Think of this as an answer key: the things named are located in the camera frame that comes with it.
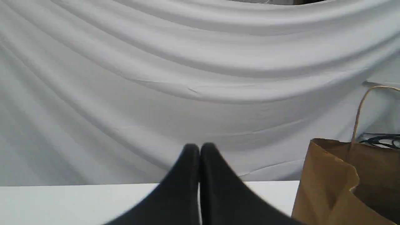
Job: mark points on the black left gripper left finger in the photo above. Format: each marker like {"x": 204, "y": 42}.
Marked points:
{"x": 174, "y": 201}

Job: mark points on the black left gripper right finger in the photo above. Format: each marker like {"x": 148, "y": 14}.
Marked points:
{"x": 226, "y": 200}

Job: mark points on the brown paper bag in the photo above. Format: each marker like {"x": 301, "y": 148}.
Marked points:
{"x": 349, "y": 183}

